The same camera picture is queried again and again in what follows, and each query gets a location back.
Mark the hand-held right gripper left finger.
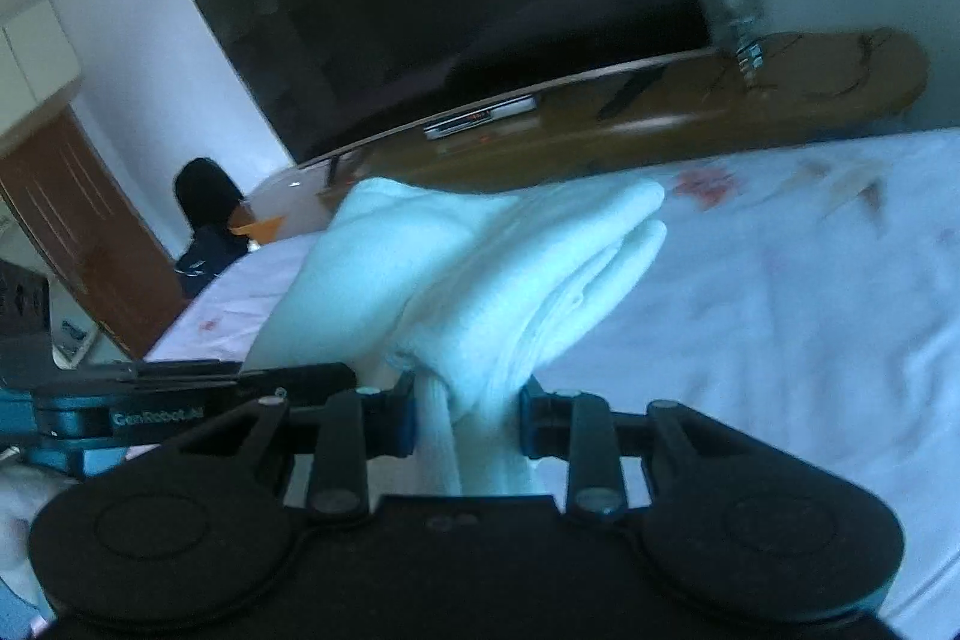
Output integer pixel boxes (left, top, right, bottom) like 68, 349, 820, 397
180, 372, 418, 522

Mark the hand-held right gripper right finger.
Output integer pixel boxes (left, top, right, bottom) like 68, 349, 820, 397
520, 376, 766, 522

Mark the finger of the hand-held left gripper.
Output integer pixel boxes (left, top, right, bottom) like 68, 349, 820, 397
238, 361, 359, 408

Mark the white towel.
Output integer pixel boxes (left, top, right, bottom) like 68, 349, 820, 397
244, 175, 670, 500

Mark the person's left forearm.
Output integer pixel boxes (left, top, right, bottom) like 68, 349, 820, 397
0, 458, 76, 620

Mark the orange object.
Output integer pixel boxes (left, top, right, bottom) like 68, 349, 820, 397
227, 201, 287, 241

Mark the brown wooden door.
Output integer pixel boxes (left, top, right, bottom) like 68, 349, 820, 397
0, 107, 188, 360

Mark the floral white bed sheet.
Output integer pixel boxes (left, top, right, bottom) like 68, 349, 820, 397
142, 128, 960, 640

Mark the silver set-top box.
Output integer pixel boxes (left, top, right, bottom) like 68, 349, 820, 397
424, 94, 541, 141

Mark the wooden television cabinet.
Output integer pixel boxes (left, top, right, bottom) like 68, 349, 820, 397
247, 29, 931, 236

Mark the white wardrobe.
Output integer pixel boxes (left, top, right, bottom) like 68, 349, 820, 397
0, 0, 85, 157

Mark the black television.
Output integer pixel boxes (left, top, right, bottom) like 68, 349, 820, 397
191, 0, 713, 189

